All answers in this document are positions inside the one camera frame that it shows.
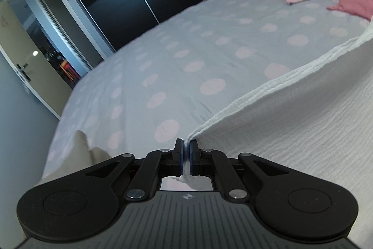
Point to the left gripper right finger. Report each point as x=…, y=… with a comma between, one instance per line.
x=240, y=178

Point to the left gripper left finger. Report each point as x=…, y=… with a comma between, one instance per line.
x=138, y=179

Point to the white crinkle cloth garment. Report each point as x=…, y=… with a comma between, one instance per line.
x=316, y=119

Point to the beige folded garment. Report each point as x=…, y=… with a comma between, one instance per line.
x=79, y=158

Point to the grey pink dotted bedspread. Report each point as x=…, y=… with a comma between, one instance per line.
x=173, y=78

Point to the beige room door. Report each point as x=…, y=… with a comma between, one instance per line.
x=30, y=65

